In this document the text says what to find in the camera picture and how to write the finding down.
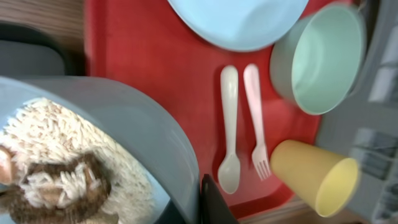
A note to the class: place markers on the cream plastic spoon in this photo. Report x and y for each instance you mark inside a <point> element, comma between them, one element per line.
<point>229,170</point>

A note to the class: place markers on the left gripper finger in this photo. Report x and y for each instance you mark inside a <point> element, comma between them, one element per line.
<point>214,209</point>

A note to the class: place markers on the mint green bowl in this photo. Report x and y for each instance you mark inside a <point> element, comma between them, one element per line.
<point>315,64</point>

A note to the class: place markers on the rice and food scraps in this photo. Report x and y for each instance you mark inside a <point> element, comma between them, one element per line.
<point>57,167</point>

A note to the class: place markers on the grey dishwasher rack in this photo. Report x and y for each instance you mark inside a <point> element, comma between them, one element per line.
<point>364,126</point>

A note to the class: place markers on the yellow plastic cup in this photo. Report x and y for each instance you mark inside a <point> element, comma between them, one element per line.
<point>324,180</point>

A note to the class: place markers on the light blue plate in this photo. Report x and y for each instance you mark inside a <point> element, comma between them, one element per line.
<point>239,25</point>

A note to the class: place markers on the pink plastic fork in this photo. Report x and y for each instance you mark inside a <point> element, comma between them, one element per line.
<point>259,156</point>

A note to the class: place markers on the black waste tray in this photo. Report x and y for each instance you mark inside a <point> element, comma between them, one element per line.
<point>26,50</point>

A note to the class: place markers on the light blue small bowl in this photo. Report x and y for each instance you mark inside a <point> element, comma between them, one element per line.
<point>134,120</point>

